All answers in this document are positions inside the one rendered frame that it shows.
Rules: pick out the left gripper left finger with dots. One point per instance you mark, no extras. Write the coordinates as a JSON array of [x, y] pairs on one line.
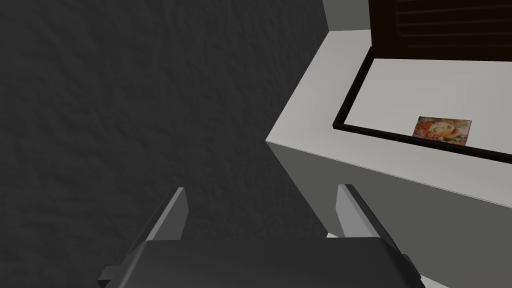
[[170, 221]]

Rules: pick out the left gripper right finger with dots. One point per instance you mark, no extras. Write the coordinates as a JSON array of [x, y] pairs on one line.
[[357, 218]]

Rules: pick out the colourful portrait picture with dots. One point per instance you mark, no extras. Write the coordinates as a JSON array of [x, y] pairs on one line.
[[443, 130]]

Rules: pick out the dark brown slatted door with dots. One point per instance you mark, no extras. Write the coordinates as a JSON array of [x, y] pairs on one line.
[[440, 28]]

